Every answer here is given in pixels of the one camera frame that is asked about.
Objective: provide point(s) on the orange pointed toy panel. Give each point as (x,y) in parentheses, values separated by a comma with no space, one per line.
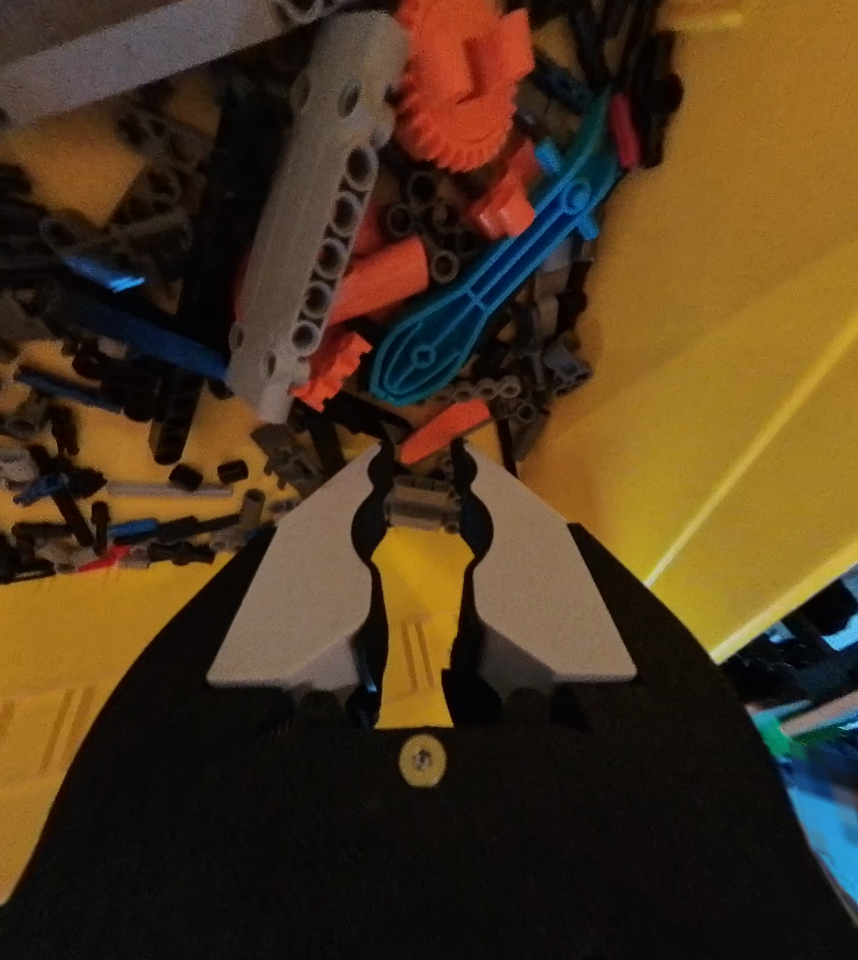
(444,433)

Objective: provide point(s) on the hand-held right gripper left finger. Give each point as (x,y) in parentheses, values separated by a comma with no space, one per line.
(294,600)

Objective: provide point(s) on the grey curved toy panel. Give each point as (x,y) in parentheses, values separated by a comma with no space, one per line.
(286,225)

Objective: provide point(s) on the blue toy tool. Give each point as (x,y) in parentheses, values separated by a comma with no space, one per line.
(519,247)

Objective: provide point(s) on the grey long toy panel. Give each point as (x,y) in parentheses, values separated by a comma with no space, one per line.
(136,60)

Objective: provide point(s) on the orange toy connector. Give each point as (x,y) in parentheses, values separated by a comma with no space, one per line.
(500,206)

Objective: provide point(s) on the yellow plastic bin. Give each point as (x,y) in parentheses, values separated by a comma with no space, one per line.
(736,300)

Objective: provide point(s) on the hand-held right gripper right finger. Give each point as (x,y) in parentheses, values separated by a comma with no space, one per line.
(549,600)

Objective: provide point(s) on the small grey toy connector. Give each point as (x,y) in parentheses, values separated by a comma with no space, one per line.
(421,504)

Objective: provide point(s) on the pile of small toy parts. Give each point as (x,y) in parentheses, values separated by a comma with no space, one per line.
(136,375)

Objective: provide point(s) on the black long toy beam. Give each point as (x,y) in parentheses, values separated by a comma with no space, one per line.
(211,262)

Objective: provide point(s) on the orange toy gear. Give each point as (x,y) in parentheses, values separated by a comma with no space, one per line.
(459,90)

